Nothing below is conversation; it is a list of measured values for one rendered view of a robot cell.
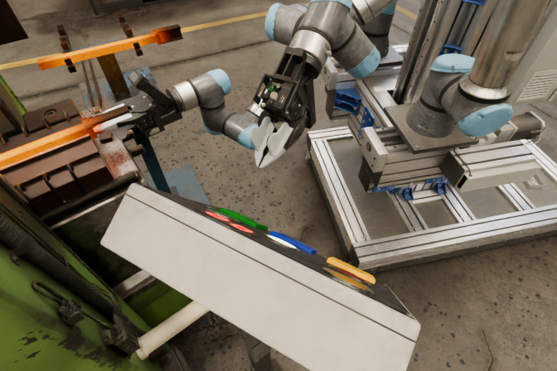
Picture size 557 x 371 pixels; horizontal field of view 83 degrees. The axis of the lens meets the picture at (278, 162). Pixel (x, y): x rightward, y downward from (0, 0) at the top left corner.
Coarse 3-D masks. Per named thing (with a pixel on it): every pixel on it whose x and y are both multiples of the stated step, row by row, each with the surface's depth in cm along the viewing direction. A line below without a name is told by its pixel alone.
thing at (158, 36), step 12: (144, 36) 108; (156, 36) 108; (168, 36) 112; (180, 36) 114; (96, 48) 102; (108, 48) 103; (120, 48) 105; (48, 60) 97; (60, 60) 98; (72, 60) 100
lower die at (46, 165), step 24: (72, 120) 78; (24, 144) 72; (72, 144) 72; (0, 168) 66; (24, 168) 67; (48, 168) 67; (96, 168) 69; (24, 192) 64; (48, 192) 65; (72, 192) 68
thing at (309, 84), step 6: (306, 84) 58; (312, 84) 60; (306, 90) 59; (312, 90) 61; (312, 96) 62; (312, 102) 62; (312, 108) 63; (306, 114) 64; (312, 114) 64; (312, 120) 65; (306, 126) 66
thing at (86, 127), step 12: (120, 108) 77; (84, 120) 74; (96, 120) 74; (108, 120) 75; (60, 132) 72; (72, 132) 72; (84, 132) 73; (96, 132) 75; (36, 144) 69; (48, 144) 70; (0, 156) 67; (12, 156) 67; (24, 156) 68
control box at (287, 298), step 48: (144, 192) 37; (144, 240) 35; (192, 240) 34; (240, 240) 33; (192, 288) 32; (240, 288) 31; (288, 288) 30; (336, 288) 29; (384, 288) 46; (288, 336) 29; (336, 336) 28; (384, 336) 27
